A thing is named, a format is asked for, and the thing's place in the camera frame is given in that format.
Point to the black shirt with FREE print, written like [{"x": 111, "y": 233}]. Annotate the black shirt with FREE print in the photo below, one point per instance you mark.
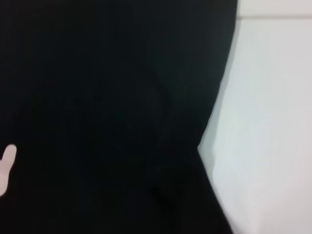
[{"x": 97, "y": 97}]

